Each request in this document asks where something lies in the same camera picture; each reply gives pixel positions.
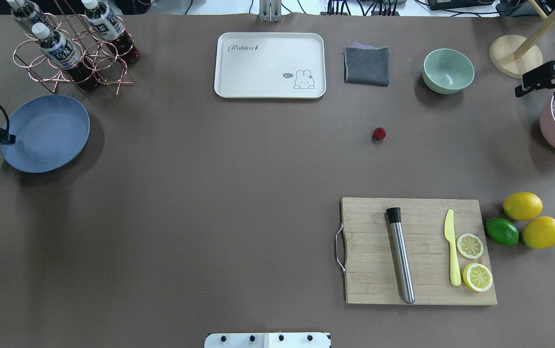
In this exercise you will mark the blue round plate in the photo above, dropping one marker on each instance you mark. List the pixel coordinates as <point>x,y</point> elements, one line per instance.
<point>50,132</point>

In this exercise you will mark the red strawberry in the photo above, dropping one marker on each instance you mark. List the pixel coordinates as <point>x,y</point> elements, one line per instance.
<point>379,134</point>

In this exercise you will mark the wooden cup stand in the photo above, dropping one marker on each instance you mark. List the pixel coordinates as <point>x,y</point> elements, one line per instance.
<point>515,55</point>

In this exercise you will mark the front tea bottle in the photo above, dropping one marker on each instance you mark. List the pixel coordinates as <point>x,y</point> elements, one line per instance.
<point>66,56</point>

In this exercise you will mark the tea bottle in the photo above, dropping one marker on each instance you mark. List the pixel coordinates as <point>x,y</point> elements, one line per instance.
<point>27,13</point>
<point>111,30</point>
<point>66,56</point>

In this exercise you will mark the left rear tea bottle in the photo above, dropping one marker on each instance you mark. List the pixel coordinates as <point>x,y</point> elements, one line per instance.
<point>27,13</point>

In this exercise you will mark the mint green bowl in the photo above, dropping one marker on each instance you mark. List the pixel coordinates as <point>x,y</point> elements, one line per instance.
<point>447,71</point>

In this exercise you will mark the upper whole lemon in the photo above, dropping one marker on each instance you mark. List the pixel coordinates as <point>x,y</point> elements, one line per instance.
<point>522,206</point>

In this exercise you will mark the whole lemon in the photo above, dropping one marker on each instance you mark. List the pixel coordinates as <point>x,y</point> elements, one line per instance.
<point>539,233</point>
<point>522,206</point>

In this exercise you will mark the right rear tea bottle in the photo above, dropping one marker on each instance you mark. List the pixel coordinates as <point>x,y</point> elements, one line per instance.
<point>111,30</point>

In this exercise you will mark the lower whole lemon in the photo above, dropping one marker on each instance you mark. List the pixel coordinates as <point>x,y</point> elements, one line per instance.
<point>539,233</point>

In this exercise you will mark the green lime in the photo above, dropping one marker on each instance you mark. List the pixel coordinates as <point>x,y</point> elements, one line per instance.
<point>502,231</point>

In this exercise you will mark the yellow plastic knife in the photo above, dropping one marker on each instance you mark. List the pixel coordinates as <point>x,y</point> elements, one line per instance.
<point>449,235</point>

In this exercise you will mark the upper lemon slice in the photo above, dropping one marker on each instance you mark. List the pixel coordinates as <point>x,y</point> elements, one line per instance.
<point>469,246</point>

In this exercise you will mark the lemon slice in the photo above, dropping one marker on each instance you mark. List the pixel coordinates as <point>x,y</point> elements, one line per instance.
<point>477,277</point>
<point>469,246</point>

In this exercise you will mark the grey folded cloth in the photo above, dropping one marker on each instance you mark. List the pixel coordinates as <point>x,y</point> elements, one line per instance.
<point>365,64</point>

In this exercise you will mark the lower lemon slice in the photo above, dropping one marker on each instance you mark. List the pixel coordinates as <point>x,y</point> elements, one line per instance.
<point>477,277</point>

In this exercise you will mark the steel muddler black tip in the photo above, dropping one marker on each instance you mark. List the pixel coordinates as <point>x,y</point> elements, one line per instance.
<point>401,255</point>

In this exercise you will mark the cream rabbit tray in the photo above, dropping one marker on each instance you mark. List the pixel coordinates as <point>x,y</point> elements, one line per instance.
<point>270,65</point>

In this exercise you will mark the wooden cutting board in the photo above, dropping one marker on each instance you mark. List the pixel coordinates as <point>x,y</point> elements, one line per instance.
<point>371,272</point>

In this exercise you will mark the copper wire bottle rack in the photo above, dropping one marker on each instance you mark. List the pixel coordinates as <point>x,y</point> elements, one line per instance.
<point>71,21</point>

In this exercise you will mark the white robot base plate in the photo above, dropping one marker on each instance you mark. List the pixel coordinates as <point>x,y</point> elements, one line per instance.
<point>269,340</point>

